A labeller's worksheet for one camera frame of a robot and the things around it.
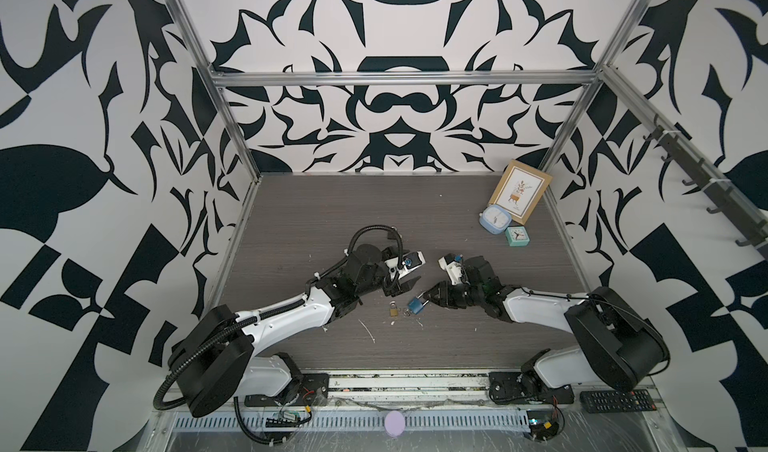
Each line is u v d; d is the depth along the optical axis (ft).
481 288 2.34
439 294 2.66
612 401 2.35
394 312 2.86
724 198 1.79
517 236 3.33
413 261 2.17
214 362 1.36
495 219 3.43
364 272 2.05
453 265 2.72
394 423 2.07
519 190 3.40
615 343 1.45
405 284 2.35
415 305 2.86
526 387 2.19
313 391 2.41
